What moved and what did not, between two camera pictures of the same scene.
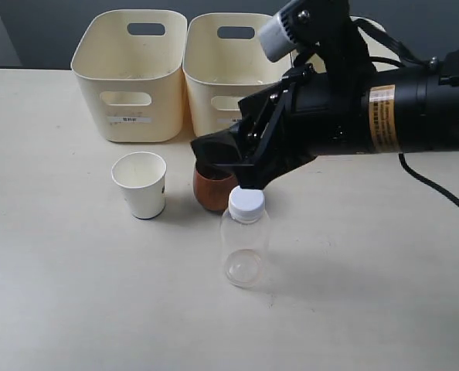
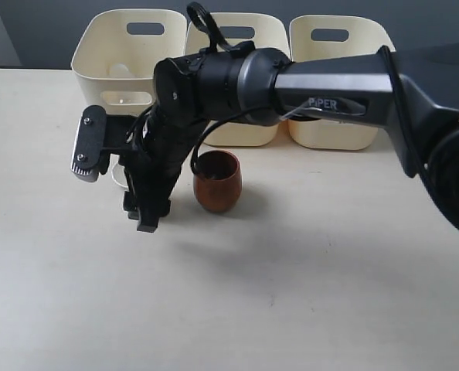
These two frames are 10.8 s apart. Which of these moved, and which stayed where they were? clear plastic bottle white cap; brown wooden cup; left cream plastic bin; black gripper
Moved: black gripper; clear plastic bottle white cap
Stayed: brown wooden cup; left cream plastic bin
